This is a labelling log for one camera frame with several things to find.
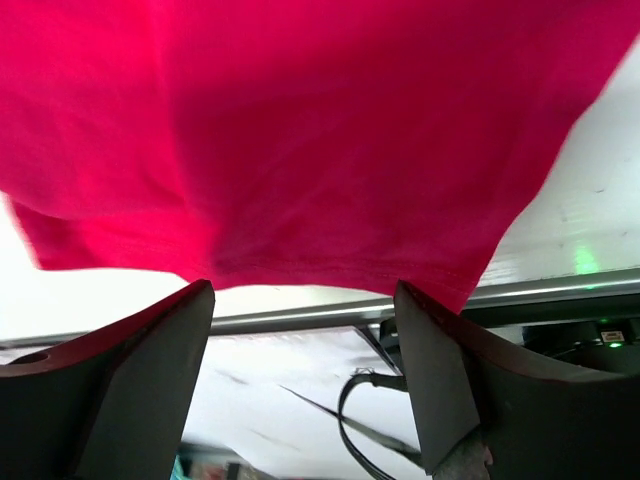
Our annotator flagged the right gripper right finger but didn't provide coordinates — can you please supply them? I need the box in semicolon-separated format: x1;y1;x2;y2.
394;281;639;479

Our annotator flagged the black strap loop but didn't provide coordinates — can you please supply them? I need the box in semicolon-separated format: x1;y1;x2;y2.
337;367;426;480

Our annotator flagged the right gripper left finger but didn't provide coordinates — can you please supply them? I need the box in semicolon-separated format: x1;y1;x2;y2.
1;280;215;479

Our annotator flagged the crimson red t shirt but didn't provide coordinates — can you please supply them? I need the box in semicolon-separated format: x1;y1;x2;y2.
1;1;639;310

